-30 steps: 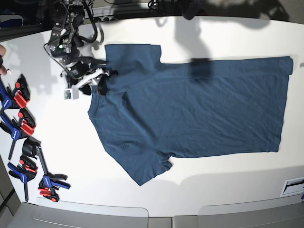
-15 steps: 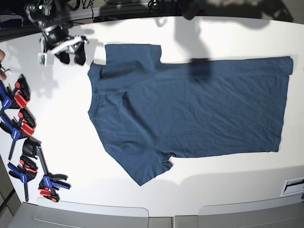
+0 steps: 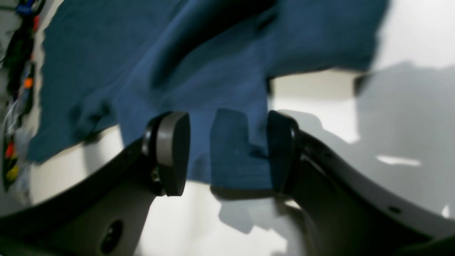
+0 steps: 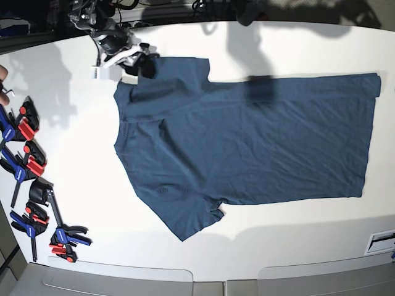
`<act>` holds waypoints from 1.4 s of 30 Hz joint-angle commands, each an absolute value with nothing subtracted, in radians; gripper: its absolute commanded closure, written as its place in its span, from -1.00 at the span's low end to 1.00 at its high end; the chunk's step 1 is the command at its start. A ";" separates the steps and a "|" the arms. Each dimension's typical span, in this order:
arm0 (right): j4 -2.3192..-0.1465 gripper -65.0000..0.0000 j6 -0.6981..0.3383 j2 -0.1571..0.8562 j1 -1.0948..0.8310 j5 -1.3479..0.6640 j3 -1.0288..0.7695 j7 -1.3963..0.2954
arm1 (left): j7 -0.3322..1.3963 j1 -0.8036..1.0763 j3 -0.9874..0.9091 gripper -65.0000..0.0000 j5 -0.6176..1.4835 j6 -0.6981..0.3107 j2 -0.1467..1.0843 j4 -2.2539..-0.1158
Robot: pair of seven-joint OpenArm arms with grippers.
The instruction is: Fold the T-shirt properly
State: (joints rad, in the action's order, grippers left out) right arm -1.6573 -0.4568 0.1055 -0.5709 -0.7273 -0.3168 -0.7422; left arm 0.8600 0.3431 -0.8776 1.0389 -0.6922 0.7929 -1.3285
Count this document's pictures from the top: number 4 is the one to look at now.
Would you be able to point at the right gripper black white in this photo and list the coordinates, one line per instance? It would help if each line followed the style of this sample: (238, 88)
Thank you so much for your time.
(121, 48)

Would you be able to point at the dark blue T-shirt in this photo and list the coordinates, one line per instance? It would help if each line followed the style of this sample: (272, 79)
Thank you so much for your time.
(189, 145)

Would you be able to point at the silver hex key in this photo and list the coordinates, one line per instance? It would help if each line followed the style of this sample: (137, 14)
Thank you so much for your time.
(8, 92)

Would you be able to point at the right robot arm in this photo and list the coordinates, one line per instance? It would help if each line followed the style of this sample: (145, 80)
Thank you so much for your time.
(93, 17)

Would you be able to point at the person hand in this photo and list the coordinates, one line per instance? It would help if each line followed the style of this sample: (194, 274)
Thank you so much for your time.
(3, 75)

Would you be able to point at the blue red bar clamp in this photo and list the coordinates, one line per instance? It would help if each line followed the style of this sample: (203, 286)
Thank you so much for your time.
(33, 223)
(21, 128)
(30, 167)
(65, 238)

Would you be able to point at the white slotted table plate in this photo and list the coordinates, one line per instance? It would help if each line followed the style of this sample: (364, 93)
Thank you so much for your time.
(380, 242)

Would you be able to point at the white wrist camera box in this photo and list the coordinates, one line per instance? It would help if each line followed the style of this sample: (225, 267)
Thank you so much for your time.
(99, 73)

